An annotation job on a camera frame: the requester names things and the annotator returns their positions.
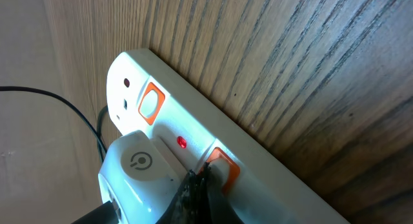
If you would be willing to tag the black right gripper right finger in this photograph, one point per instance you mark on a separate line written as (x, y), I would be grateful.
(221, 211)

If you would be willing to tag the white power strip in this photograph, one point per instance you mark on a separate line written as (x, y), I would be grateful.
(144, 93)

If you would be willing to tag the white charger plug adapter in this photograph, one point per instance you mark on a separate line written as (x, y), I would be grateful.
(141, 177)

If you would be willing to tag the brown cardboard backdrop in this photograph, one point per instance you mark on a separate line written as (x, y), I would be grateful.
(42, 180)

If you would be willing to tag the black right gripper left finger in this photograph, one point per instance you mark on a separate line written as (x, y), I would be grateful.
(185, 205)

